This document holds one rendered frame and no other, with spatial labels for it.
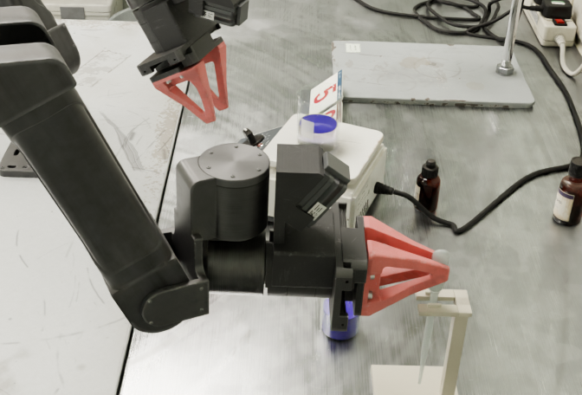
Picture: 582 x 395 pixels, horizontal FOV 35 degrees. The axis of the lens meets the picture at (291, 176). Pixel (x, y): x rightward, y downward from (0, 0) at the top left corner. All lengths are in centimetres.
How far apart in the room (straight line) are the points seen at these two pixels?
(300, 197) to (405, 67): 77
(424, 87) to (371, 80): 8
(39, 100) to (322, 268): 27
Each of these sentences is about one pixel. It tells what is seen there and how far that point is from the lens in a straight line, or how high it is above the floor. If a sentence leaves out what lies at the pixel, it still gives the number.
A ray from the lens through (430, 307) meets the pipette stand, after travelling 82.
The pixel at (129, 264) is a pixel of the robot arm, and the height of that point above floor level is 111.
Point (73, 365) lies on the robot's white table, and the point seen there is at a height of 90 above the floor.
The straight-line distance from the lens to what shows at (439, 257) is 79.
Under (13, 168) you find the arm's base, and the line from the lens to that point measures 123.
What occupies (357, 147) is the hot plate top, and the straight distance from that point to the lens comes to 110.
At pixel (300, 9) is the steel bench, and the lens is 169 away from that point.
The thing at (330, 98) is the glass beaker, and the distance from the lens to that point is 109.
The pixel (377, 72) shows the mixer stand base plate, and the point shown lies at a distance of 145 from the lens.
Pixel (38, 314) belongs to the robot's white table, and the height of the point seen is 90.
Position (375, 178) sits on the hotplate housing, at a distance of 112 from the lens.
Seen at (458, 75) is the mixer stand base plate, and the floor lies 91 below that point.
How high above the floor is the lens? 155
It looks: 33 degrees down
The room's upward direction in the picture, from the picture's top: 2 degrees clockwise
